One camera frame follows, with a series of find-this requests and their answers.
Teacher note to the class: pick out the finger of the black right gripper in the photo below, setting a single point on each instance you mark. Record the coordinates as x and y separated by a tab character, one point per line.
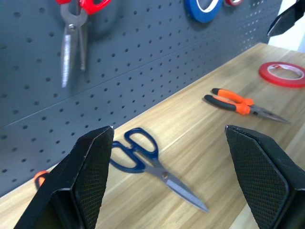
288	20

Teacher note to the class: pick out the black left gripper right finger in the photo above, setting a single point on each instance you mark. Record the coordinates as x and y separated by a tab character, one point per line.
264	181

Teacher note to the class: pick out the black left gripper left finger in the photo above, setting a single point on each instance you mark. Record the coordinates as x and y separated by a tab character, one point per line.
78	181

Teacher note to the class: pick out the red tape roll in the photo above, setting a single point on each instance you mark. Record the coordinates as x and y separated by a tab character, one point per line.
234	3
264	76

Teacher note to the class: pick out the orange black long-nose pliers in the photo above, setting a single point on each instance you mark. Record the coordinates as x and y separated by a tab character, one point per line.
243	105

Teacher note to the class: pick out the grey pegboard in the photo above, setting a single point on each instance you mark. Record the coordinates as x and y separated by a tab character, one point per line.
143	59

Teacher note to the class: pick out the blue tape roll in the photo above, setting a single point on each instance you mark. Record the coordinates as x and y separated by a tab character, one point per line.
202	17

